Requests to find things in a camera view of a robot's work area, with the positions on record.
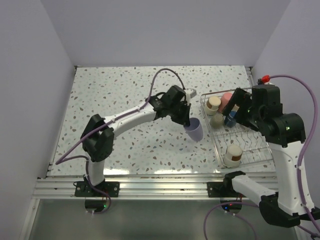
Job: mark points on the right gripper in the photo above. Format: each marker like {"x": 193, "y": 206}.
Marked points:
{"x": 242, "y": 97}

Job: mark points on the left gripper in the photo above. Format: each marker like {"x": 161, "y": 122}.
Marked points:
{"x": 184, "y": 119}

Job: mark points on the purple plastic cup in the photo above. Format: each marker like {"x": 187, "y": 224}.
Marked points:
{"x": 194, "y": 130}

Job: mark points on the red plastic cup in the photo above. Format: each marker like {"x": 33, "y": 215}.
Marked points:
{"x": 225, "y": 98}

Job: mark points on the dark blue ceramic mug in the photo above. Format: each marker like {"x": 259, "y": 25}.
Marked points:
{"x": 229, "y": 120}

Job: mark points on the steel tumbler cork band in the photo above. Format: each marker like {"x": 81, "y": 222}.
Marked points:
{"x": 212, "y": 105}

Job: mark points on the grey ceramic mug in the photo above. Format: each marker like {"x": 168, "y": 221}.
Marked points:
{"x": 216, "y": 121}

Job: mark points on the steel tumbler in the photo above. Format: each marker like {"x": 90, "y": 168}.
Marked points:
{"x": 233, "y": 155}

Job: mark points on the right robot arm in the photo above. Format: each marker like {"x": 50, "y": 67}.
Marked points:
{"x": 261, "y": 110}

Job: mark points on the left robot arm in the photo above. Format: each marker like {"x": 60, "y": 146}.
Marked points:
{"x": 100, "y": 132}

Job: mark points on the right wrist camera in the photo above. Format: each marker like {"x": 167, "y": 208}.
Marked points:
{"x": 265, "y": 80}

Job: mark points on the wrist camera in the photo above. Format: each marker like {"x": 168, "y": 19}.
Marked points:
{"x": 265, "y": 80}
{"x": 190, "y": 93}

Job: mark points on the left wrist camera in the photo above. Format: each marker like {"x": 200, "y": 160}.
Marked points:
{"x": 190, "y": 93}

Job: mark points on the wire dish rack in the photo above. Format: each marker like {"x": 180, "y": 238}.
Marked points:
{"x": 256, "y": 155}

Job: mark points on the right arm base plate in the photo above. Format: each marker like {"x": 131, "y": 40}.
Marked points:
{"x": 217, "y": 189}

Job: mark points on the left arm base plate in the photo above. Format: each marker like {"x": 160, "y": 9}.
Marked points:
{"x": 83, "y": 189}

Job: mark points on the aluminium frame rail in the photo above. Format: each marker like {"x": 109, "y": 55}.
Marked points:
{"x": 131, "y": 187}

